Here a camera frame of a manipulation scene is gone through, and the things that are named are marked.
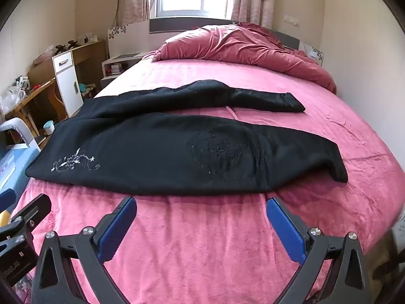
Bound white plastic bag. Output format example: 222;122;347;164
0;85;28;115

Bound black embroidered pants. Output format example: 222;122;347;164
25;79;349;197

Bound wooden desk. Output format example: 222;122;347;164
27;40;107;116

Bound white cabinet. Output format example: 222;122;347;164
51;51;85;117

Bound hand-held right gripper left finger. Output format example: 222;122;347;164
32;196;138;304

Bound white floral bedside panel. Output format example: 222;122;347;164
108;23;150;58
311;47;326;67

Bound red duvet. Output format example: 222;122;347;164
152;22;337;95

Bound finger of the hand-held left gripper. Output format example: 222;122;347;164
0;194;52;244
0;189;16;212

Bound white nightstand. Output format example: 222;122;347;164
100;52;150;92

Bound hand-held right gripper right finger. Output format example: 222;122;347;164
266;196;372;304

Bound small wooden table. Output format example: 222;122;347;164
4;78;69;137

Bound dark grey headboard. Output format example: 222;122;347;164
149;17;300;51

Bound pink bed sheet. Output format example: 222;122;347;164
11;55;405;304

